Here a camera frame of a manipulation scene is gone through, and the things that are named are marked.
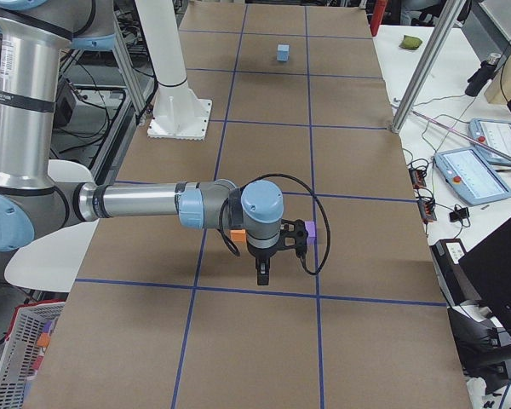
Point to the light blue foam block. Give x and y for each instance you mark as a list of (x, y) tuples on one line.
[(283, 52)]

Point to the orange foam block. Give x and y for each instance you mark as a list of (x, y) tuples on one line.
[(238, 236)]

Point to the purple foam block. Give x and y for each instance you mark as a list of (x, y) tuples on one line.
[(312, 232)]

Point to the orange terminal board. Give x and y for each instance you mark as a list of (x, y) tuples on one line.
[(424, 197)]

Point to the black power box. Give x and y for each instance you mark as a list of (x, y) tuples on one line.
[(456, 286)]

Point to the near blue teach pendant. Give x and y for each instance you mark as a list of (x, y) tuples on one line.
[(471, 177)]

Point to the blue teach pendant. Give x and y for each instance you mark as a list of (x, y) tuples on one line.
[(491, 133), (471, 177)]

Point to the black laptop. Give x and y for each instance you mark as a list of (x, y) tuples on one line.
[(488, 268)]

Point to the white perforated plastic basket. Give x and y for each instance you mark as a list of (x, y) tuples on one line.
[(23, 349)]

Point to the far blue teach pendant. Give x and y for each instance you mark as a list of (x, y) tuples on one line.
[(491, 133)]

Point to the red cylinder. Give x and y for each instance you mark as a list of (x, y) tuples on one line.
[(377, 16)]

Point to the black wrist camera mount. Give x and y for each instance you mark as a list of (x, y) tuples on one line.
[(293, 236)]

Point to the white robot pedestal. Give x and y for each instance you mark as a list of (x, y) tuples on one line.
[(177, 112)]

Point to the white round base plate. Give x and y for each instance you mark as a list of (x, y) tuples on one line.
[(50, 240)]

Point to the aluminium frame post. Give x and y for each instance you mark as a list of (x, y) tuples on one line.
[(437, 40)]

